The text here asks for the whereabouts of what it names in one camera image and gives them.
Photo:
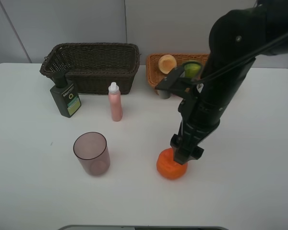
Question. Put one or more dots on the dark brown wicker basket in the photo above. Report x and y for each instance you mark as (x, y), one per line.
(94, 66)

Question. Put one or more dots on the pink bottle white cap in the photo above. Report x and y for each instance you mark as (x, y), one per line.
(114, 97)

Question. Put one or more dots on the translucent purple plastic cup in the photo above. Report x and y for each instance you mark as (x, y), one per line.
(91, 150)

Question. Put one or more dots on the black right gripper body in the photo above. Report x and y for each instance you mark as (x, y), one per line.
(199, 120)

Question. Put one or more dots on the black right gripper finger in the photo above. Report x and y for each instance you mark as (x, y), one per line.
(181, 156)

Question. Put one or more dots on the dark green pump bottle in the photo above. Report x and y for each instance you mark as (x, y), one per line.
(65, 94)

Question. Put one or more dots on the green lime toy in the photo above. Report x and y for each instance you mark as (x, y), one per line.
(191, 68)

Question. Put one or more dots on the orange tangerine toy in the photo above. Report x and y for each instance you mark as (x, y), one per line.
(167, 167)

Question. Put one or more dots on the light orange wicker basket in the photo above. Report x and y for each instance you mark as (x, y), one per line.
(154, 75)

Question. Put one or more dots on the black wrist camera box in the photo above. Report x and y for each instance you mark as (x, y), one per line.
(177, 85)

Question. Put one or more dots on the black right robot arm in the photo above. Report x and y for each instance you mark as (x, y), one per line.
(235, 40)

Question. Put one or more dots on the red yellow peach toy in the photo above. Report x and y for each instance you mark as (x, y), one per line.
(166, 63)

